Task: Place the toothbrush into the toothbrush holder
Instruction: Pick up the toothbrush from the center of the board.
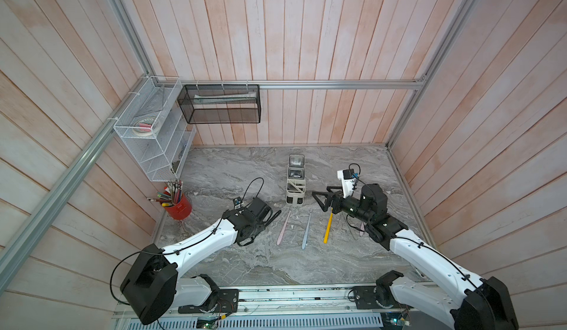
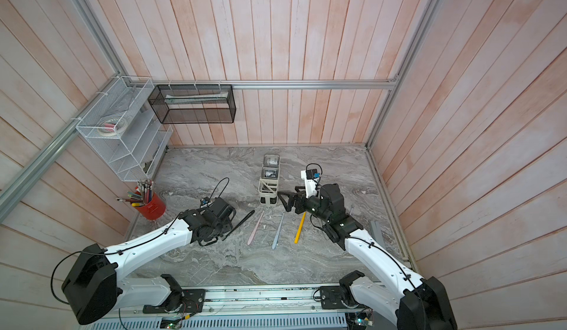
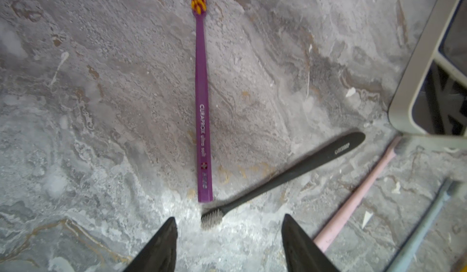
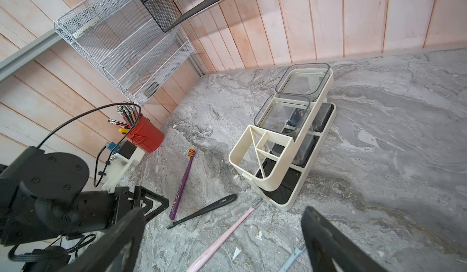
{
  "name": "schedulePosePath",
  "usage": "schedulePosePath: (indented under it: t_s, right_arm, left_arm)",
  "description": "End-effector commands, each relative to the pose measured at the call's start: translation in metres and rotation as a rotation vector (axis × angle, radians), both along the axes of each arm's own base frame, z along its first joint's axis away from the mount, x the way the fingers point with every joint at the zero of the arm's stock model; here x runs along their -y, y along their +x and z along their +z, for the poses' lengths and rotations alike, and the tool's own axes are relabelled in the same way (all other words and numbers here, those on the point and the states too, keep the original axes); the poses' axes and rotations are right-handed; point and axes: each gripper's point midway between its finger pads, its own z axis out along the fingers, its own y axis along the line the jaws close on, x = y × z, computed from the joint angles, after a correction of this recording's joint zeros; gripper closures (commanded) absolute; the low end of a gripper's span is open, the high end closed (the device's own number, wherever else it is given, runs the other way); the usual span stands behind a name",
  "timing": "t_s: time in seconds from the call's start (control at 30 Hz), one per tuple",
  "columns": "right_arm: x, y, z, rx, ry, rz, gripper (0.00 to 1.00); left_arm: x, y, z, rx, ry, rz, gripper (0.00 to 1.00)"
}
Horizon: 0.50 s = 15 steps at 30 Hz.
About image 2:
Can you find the pink toothbrush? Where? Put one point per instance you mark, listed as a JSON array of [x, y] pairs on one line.
[[254, 231]]

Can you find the red pen cup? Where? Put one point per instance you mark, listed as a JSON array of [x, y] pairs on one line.
[[154, 209]]

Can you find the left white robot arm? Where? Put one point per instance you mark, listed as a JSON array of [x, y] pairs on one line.
[[99, 282]]

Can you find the black wire mesh basket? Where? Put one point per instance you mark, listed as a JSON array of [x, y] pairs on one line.
[[193, 103]]

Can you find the horizontal aluminium wall rail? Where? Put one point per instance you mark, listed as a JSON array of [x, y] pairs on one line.
[[279, 84]]

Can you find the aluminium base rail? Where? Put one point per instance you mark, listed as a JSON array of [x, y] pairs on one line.
[[294, 306]]

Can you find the black toothbrush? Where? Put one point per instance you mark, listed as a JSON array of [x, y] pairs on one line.
[[239, 224]]

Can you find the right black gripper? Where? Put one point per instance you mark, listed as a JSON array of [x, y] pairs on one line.
[[295, 199]]

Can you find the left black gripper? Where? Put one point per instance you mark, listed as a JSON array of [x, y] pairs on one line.
[[227, 227]]

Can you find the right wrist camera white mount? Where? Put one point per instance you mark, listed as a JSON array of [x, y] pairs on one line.
[[311, 176]]

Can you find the left aluminium wall rail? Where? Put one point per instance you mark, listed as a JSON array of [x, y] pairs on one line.
[[25, 180]]

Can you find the tape roll on shelf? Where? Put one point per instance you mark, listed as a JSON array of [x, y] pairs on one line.
[[111, 127]]

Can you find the pens in red cup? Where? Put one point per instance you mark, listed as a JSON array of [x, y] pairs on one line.
[[141, 196]]

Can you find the grey bar on table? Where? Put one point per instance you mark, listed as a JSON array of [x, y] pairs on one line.
[[376, 232]]

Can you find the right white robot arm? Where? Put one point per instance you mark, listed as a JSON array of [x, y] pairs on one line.
[[401, 296]]

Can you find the white wire mesh shelf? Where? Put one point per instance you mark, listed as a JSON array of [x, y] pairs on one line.
[[124, 130]]

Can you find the yellow toothbrush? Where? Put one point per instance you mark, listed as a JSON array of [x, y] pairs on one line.
[[300, 228]]

